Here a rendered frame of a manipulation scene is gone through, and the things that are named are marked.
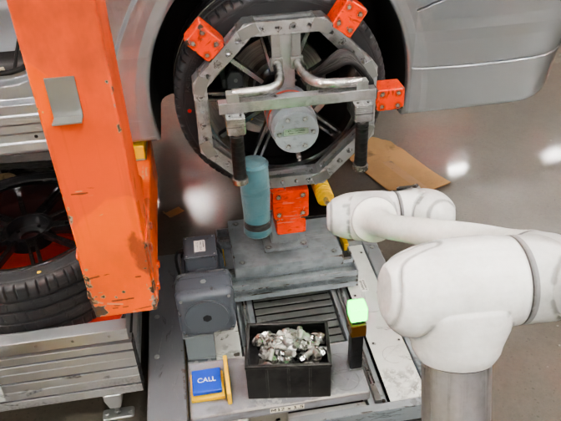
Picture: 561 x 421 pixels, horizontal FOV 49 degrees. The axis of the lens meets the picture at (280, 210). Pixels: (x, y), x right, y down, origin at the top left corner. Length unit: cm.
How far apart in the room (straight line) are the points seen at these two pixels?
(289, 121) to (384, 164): 157
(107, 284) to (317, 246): 94
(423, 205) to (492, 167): 193
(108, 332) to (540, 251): 127
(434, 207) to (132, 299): 80
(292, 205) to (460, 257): 120
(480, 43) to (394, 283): 132
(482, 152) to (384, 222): 219
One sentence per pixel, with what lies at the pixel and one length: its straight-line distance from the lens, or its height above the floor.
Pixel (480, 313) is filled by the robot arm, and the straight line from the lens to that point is 88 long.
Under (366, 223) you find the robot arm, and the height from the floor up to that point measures 87.
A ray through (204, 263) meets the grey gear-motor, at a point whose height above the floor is 40.
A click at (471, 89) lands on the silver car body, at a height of 81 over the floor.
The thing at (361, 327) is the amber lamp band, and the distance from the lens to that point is 148.
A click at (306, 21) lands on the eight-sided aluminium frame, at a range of 177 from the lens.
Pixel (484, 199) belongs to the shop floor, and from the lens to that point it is 307.
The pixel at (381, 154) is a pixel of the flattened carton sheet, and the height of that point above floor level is 1.
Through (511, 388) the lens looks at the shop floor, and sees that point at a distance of 224.
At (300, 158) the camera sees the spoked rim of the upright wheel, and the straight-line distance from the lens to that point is 207.
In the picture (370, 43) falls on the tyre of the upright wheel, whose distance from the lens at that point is 193.
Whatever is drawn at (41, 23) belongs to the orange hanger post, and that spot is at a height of 129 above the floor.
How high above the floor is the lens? 166
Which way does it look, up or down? 35 degrees down
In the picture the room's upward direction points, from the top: 2 degrees counter-clockwise
